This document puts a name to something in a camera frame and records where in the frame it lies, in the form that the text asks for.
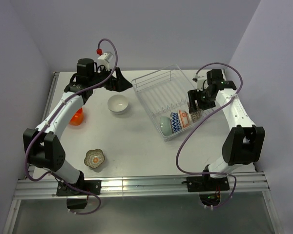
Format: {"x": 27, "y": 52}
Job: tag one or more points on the brown patterned ceramic bowl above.
{"x": 196, "y": 116}

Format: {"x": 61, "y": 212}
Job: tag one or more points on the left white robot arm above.
{"x": 42, "y": 145}

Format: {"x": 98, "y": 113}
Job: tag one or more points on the aluminium frame rail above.
{"x": 142, "y": 191}

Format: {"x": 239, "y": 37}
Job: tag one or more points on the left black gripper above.
{"x": 119, "y": 84}

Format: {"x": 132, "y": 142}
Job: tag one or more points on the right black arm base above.
{"x": 208, "y": 188}

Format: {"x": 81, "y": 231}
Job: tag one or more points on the green flower-shaped bowl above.
{"x": 94, "y": 158}

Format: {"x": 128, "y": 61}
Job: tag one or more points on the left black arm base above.
{"x": 77, "y": 195}

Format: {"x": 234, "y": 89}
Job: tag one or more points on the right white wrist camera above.
{"x": 199, "y": 81}

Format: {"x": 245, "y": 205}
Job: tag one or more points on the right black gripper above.
{"x": 194, "y": 95}

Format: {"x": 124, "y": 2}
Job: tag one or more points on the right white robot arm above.
{"x": 244, "y": 142}

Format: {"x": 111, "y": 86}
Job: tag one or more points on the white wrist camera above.
{"x": 199, "y": 81}
{"x": 104, "y": 59}

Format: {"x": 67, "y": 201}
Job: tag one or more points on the white wire dish rack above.
{"x": 164, "y": 91}

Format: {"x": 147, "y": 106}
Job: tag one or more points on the white ceramic bowl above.
{"x": 118, "y": 104}

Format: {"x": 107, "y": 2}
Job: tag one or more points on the orange plastic cup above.
{"x": 78, "y": 118}

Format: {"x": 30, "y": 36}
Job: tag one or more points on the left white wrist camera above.
{"x": 104, "y": 59}

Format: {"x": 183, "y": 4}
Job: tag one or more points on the orange geometric blue bowl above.
{"x": 175, "y": 122}

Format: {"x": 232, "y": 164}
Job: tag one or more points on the orange floral ceramic bowl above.
{"x": 184, "y": 118}

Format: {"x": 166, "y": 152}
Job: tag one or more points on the grey-green ceramic bowl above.
{"x": 165, "y": 126}

